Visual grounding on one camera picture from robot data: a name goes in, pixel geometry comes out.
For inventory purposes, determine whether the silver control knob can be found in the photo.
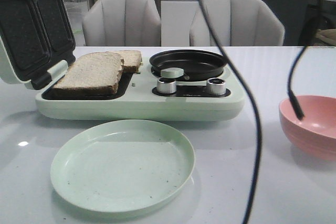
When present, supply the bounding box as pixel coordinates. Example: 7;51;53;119
206;78;226;96
156;77;177;94

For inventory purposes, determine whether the white cabinet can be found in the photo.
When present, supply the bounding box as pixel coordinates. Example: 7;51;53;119
161;0;198;47

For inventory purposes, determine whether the light green round plate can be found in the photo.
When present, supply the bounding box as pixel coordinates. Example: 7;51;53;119
50;120;195;216

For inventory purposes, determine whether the right grey upholstered chair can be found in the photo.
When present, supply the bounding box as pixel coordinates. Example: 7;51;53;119
203;0;285;46

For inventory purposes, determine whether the green breakfast maker lid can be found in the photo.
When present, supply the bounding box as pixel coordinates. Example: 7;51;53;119
1;0;76;90

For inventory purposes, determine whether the pink plastic bowl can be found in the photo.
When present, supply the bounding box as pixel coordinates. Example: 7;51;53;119
279;95;335;161

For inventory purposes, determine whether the grey upholstered chair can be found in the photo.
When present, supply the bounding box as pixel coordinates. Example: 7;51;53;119
82;0;161;47
203;0;285;46

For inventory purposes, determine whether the right silver control knob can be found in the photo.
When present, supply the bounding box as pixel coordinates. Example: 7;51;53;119
206;78;226;96

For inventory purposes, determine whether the green breakfast maker base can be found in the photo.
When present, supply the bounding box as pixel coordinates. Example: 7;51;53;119
36;57;245;121

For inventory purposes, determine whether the bread slice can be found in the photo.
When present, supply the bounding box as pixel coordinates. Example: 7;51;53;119
52;52;124;97
112;50;142;73

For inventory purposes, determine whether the beige cushion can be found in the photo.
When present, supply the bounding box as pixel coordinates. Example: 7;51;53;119
315;28;336;46

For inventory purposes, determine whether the dark grey counter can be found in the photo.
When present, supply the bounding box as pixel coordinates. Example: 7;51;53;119
207;0;336;46

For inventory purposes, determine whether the long black cable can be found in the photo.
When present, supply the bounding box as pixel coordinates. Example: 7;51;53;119
191;0;264;224

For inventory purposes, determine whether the black round frying pan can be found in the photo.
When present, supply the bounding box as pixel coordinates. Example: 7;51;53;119
149;49;227;82

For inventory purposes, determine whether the short black cable with plug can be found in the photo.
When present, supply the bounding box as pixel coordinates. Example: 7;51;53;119
287;0;326;120

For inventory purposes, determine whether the left grey upholstered chair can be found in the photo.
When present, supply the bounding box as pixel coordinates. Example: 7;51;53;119
82;0;161;47

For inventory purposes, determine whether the left silver control knob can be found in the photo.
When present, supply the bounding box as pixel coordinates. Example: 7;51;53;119
156;77;177;94

